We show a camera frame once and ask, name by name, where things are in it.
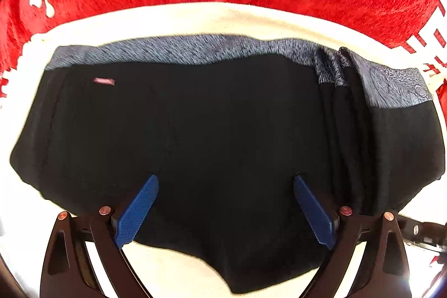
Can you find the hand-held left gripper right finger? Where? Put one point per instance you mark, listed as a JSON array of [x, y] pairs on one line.
[[312, 214]]

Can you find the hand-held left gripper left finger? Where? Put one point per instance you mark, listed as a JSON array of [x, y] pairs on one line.
[[138, 210]]

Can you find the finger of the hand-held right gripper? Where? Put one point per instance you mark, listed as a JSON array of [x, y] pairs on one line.
[[419, 230]]

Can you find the black boxer shorts grey waistband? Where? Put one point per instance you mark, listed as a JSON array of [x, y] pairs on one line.
[[216, 127]]

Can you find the red floral pillow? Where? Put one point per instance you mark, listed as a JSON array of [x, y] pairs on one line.
[[441, 92]]

